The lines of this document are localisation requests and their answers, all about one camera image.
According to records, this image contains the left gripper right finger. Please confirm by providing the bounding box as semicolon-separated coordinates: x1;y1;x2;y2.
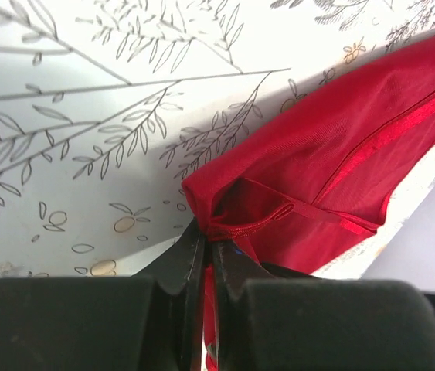
211;241;435;370

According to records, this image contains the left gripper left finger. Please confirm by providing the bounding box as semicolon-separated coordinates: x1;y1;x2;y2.
0;222;206;370

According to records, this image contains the red cloth napkin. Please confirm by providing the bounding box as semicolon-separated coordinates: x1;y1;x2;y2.
182;36;435;370

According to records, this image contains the floral tablecloth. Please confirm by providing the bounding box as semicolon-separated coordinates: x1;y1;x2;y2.
0;1;435;277

